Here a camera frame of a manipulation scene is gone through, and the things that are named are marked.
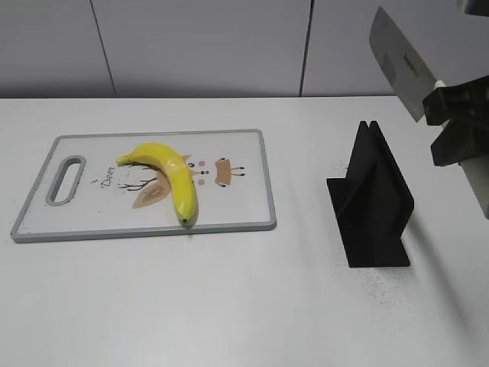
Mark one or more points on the yellow plastic banana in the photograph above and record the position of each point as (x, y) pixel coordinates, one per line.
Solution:
(174, 167)

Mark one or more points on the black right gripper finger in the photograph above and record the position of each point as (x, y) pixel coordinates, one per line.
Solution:
(458, 142)
(467, 102)

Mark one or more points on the white grey cutting board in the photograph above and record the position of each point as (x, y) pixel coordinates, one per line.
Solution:
(81, 193)

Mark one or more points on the white handled kitchen knife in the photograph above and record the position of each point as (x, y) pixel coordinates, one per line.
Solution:
(402, 66)

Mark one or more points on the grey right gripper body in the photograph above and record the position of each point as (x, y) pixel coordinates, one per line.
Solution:
(474, 163)

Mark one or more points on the black knife stand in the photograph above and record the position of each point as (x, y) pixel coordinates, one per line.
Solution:
(372, 203)

